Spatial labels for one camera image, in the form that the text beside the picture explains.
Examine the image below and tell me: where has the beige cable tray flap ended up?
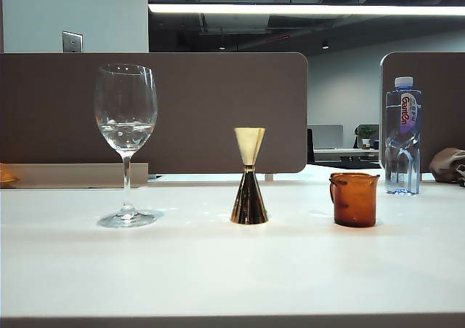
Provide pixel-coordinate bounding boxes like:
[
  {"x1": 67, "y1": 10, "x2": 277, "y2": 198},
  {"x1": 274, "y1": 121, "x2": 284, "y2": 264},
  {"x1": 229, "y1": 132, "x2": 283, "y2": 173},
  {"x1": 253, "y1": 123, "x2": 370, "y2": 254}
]
[{"x1": 0, "y1": 162, "x2": 149, "y2": 190}]

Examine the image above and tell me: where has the small amber measuring cup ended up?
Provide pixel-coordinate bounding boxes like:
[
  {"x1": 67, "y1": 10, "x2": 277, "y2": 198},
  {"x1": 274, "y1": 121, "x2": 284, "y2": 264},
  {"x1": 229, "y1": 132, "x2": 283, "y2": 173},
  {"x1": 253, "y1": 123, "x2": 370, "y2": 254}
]
[{"x1": 328, "y1": 172, "x2": 381, "y2": 228}]

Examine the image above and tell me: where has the narrow brown desk partition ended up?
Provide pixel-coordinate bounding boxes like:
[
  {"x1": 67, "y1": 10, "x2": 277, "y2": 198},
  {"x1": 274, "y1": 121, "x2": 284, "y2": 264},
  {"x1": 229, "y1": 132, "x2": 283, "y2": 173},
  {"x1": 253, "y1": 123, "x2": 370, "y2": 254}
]
[{"x1": 379, "y1": 51, "x2": 465, "y2": 172}]

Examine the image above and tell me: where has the clear wine glass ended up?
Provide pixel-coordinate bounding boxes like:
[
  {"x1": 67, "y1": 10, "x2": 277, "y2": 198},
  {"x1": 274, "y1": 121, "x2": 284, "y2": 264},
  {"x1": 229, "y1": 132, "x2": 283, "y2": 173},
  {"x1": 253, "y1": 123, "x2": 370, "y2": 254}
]
[{"x1": 93, "y1": 63, "x2": 159, "y2": 229}]

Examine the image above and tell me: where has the grey wall switch plate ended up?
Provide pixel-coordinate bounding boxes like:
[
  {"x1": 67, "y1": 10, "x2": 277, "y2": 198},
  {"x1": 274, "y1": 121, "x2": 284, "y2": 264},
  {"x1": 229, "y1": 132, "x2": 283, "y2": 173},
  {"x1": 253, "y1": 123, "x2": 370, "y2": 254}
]
[{"x1": 62, "y1": 31, "x2": 84, "y2": 53}]

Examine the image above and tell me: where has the grey background desk screen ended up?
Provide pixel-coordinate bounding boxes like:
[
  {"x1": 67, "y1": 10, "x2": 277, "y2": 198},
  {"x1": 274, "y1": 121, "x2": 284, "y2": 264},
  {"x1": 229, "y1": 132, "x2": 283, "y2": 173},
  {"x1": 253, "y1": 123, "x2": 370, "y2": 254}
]
[{"x1": 307, "y1": 124, "x2": 344, "y2": 149}]

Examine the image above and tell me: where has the wide brown desk partition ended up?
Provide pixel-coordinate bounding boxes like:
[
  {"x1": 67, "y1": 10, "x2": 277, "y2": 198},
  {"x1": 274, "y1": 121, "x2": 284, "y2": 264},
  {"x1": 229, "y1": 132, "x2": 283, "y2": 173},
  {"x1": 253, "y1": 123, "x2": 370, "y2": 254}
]
[{"x1": 0, "y1": 52, "x2": 309, "y2": 182}]

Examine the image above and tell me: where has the small green potted plant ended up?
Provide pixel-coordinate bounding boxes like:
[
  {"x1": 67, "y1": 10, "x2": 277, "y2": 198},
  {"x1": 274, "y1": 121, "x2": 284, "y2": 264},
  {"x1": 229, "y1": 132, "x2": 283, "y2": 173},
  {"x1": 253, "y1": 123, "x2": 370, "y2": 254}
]
[{"x1": 355, "y1": 124, "x2": 379, "y2": 150}]

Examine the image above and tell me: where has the clear plastic water bottle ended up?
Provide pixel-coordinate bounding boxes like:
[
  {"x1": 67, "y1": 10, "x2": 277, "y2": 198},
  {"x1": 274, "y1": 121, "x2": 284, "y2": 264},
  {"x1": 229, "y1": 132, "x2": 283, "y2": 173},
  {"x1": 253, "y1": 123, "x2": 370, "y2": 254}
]
[{"x1": 384, "y1": 76, "x2": 422, "y2": 196}]

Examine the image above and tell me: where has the white background desk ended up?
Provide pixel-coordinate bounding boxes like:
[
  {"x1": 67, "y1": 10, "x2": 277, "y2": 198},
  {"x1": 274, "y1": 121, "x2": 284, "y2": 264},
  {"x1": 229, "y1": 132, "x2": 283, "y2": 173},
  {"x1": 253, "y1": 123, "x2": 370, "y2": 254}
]
[{"x1": 312, "y1": 148, "x2": 381, "y2": 161}]

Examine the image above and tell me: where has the long white ceiling light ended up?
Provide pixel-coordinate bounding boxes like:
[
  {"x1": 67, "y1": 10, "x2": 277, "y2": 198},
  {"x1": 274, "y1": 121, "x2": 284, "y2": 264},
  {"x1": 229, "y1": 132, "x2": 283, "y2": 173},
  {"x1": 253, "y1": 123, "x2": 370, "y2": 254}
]
[{"x1": 147, "y1": 2, "x2": 465, "y2": 16}]

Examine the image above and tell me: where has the beige crumpled cloth bag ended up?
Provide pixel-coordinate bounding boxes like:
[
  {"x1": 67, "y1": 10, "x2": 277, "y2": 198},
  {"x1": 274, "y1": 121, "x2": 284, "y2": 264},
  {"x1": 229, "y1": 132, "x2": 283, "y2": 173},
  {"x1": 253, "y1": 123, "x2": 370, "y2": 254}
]
[{"x1": 429, "y1": 147, "x2": 465, "y2": 187}]

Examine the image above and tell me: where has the gold double-cone jigger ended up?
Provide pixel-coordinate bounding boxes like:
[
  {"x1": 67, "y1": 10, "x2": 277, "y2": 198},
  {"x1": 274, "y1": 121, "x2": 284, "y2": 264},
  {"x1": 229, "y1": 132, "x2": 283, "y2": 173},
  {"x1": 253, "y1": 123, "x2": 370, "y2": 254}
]
[{"x1": 230, "y1": 127, "x2": 269, "y2": 225}]

